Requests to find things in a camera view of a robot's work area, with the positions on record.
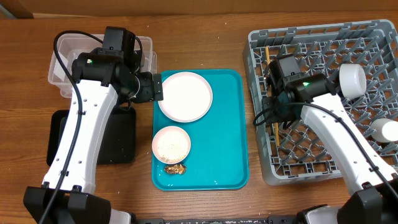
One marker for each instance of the brown food scrap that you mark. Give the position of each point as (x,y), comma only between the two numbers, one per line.
(175,169)

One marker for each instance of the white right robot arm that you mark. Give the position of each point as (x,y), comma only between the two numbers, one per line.
(316,100)

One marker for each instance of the clear plastic bin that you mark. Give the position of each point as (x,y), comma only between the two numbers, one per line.
(70,46)

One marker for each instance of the grey-green bowl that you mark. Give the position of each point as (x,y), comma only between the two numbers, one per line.
(352,80)

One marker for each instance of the grey dishwasher rack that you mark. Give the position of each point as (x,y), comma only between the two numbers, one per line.
(301,156)

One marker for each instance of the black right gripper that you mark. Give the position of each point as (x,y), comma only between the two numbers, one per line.
(268,106)

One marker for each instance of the black rail at table edge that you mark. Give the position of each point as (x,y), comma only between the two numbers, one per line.
(217,221)

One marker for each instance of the wooden chopstick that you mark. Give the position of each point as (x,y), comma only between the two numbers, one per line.
(276,126)

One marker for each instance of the small white cup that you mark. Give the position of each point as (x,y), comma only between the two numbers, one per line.
(385,130)

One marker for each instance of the large white plate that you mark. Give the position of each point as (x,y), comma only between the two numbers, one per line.
(187,97)

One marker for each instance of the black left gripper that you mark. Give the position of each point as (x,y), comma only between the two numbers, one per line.
(152,90)

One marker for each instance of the pink bowl with rice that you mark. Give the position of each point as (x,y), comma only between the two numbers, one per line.
(171,145)

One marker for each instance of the teal plastic tray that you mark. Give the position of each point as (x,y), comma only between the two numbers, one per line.
(218,158)

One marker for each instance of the black tray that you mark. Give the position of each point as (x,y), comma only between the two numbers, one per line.
(119,141)

